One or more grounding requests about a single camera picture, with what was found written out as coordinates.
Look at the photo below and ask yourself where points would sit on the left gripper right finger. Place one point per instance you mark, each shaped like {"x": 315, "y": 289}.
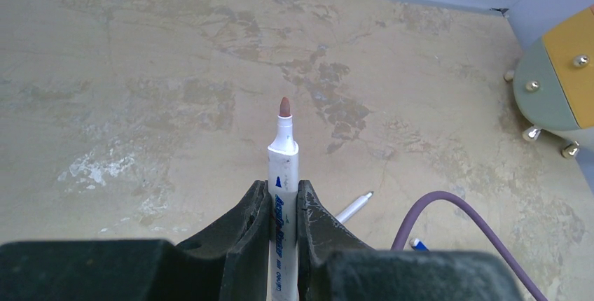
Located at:
{"x": 336, "y": 265}

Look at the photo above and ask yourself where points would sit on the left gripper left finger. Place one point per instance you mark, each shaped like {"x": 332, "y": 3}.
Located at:
{"x": 227, "y": 260}

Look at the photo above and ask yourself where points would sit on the white pen brown tip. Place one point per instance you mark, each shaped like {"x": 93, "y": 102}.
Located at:
{"x": 283, "y": 171}

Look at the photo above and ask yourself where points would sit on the blue pen cap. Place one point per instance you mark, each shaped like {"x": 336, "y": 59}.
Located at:
{"x": 417, "y": 245}

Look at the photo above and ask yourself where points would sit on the cream cylindrical drum toy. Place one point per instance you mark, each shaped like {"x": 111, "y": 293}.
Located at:
{"x": 553, "y": 83}

